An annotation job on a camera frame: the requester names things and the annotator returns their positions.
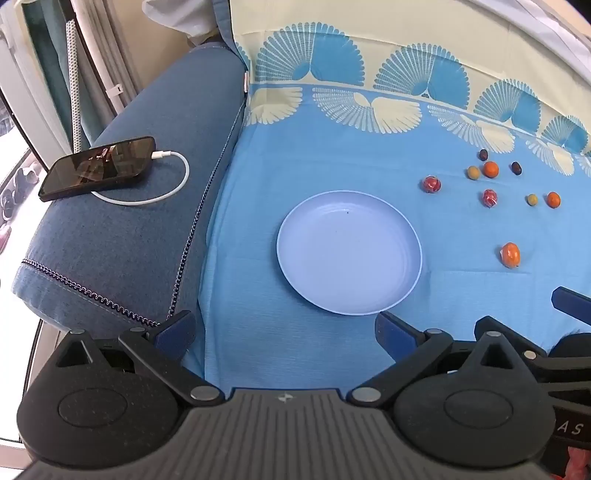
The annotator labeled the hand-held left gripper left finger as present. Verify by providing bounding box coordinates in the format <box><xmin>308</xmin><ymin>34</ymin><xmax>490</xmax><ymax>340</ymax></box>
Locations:
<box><xmin>54</xmin><ymin>310</ymin><xmax>226</xmax><ymax>409</ymax></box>

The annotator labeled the light blue plate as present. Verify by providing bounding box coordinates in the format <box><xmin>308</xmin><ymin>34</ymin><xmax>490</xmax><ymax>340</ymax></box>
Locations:
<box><xmin>276</xmin><ymin>190</ymin><xmax>423</xmax><ymax>316</ymax></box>

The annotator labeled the blue fan-print bedsheet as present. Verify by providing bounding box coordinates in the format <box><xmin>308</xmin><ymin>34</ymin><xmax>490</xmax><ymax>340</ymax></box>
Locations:
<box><xmin>182</xmin><ymin>0</ymin><xmax>591</xmax><ymax>398</ymax></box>

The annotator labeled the plastic-wrapped orange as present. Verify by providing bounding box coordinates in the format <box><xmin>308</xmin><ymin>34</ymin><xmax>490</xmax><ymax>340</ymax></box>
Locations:
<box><xmin>499</xmin><ymin>242</ymin><xmax>522</xmax><ymax>268</ymax></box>

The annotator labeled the dotted fabric pole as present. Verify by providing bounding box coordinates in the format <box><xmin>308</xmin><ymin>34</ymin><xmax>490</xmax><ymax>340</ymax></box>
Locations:
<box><xmin>65</xmin><ymin>18</ymin><xmax>84</xmax><ymax>154</ymax></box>

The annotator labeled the white charging cable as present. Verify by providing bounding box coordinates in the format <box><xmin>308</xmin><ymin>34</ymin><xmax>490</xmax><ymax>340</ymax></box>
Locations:
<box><xmin>91</xmin><ymin>148</ymin><xmax>191</xmax><ymax>205</ymax></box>

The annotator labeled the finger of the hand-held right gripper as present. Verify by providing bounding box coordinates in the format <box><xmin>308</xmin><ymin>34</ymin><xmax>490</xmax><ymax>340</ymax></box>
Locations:
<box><xmin>552</xmin><ymin>285</ymin><xmax>591</xmax><ymax>325</ymax></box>
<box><xmin>475</xmin><ymin>316</ymin><xmax>591</xmax><ymax>385</ymax></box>

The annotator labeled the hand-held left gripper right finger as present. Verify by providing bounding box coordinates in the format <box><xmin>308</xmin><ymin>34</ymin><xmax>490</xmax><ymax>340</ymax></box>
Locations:
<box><xmin>346</xmin><ymin>311</ymin><xmax>533</xmax><ymax>409</ymax></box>

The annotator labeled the blue denim cushion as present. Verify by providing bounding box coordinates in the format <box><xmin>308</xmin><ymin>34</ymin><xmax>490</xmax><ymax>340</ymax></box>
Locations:
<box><xmin>10</xmin><ymin>44</ymin><xmax>252</xmax><ymax>333</ymax></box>

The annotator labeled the blue cloth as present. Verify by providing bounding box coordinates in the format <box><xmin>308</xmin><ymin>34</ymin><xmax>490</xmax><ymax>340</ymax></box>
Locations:
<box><xmin>211</xmin><ymin>0</ymin><xmax>251</xmax><ymax>70</ymax></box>

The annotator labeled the black smartphone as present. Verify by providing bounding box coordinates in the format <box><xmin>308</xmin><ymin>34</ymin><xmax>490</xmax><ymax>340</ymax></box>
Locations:
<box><xmin>38</xmin><ymin>136</ymin><xmax>156</xmax><ymax>203</ymax></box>

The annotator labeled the green curtain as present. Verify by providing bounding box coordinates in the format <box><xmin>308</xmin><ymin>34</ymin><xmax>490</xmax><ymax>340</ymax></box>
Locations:
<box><xmin>23</xmin><ymin>0</ymin><xmax>100</xmax><ymax>139</ymax></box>

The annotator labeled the white cloth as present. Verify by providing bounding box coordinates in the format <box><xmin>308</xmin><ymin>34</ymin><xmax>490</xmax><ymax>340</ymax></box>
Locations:
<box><xmin>141</xmin><ymin>0</ymin><xmax>219</xmax><ymax>38</ymax></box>

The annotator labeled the person's right forearm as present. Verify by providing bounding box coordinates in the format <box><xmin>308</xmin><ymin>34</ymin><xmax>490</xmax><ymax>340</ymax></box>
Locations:
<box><xmin>549</xmin><ymin>330</ymin><xmax>591</xmax><ymax>360</ymax></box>

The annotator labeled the red garment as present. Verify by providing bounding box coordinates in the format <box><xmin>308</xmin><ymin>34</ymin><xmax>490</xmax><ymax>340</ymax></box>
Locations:
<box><xmin>564</xmin><ymin>445</ymin><xmax>591</xmax><ymax>480</ymax></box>

